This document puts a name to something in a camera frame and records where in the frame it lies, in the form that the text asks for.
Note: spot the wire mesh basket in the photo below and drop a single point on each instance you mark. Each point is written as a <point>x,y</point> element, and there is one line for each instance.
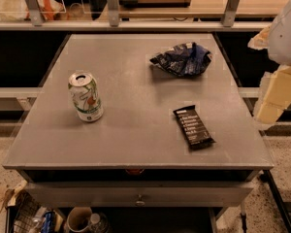
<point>26,208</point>

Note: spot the clear plastic bottle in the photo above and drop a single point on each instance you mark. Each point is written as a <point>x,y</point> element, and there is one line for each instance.
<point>98,223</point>

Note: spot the grey table drawer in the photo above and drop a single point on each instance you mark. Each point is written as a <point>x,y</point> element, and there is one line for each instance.
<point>143,194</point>

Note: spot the orange white bag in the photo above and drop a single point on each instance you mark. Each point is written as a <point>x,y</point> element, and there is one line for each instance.
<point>19,10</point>

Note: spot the right metal shelf bracket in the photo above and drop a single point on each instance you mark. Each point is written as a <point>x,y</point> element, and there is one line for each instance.
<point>230,11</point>

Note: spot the black snack bar wrapper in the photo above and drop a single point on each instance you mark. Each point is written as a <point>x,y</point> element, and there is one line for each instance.
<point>195,132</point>

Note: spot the blue packet in basket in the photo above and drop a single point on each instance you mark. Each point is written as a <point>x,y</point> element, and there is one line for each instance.
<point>48,224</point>

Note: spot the middle metal shelf bracket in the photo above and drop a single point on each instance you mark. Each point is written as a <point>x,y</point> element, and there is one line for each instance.
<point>113,13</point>

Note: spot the round metal drawer knob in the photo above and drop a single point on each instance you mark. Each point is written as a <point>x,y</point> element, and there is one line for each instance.
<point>140,202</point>

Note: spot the metal shelf bracket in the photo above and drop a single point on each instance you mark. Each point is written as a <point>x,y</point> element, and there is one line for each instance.
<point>34,12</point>
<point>113,13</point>
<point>230,11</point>

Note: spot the blue chip bag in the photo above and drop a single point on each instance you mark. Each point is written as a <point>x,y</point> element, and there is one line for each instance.
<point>183,60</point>

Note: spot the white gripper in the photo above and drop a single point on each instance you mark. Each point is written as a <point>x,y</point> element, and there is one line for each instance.
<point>286,38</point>

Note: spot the left metal shelf bracket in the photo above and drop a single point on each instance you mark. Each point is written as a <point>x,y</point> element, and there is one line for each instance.
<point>34,12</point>

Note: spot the green white soda can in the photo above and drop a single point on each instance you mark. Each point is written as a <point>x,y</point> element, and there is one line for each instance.
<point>84,92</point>

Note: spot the brown paper cup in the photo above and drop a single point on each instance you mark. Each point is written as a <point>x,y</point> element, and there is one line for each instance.
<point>78,219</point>

